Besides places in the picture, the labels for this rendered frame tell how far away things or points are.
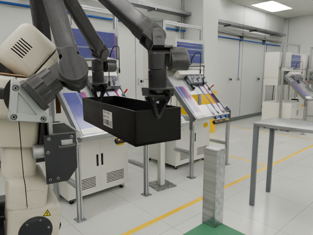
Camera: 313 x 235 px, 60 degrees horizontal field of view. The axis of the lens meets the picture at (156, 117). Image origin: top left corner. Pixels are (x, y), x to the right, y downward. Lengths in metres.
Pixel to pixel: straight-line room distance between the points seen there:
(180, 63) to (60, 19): 0.37
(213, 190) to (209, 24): 5.35
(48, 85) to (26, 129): 0.23
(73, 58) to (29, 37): 0.19
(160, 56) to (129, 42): 4.15
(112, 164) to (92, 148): 0.31
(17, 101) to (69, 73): 0.15
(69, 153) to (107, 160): 1.94
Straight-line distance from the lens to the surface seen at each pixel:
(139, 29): 0.86
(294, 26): 9.89
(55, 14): 0.87
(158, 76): 0.83
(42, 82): 0.77
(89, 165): 2.77
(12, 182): 0.98
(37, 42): 0.93
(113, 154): 2.89
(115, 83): 2.88
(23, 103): 0.78
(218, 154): 0.50
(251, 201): 2.84
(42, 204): 1.01
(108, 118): 1.04
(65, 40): 0.83
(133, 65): 5.01
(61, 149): 0.93
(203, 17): 5.66
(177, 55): 0.85
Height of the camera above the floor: 1.23
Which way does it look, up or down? 9 degrees down
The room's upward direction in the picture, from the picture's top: straight up
